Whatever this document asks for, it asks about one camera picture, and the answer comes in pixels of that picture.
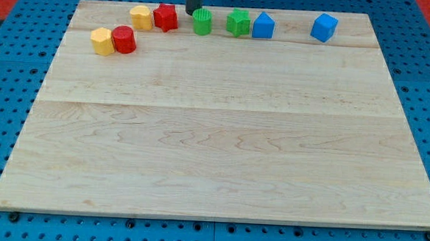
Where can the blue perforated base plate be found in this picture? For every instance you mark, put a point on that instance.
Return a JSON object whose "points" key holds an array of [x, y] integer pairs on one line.
{"points": [[32, 32]]}

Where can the light wooden board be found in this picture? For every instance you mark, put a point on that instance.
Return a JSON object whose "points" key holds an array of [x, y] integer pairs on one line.
{"points": [[285, 131]]}

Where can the yellow heart block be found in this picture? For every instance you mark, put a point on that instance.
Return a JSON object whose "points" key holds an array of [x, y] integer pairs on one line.
{"points": [[141, 17]]}

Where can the green star block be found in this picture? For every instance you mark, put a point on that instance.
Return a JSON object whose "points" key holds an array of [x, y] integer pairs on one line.
{"points": [[238, 22]]}

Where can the yellow hexagon block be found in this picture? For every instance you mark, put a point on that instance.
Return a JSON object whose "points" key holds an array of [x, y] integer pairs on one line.
{"points": [[102, 41]]}

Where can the red star block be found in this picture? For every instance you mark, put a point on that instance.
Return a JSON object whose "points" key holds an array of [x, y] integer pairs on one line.
{"points": [[165, 17]]}

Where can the green cylinder block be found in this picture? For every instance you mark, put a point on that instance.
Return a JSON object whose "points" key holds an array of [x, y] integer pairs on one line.
{"points": [[202, 21]]}

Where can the blue cube block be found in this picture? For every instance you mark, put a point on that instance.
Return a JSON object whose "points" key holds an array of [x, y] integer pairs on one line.
{"points": [[324, 27]]}

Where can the blue triangle block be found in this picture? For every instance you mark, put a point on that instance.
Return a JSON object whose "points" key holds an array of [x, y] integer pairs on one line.
{"points": [[263, 26]]}

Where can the red cylinder block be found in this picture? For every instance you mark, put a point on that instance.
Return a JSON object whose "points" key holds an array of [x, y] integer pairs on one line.
{"points": [[124, 39]]}

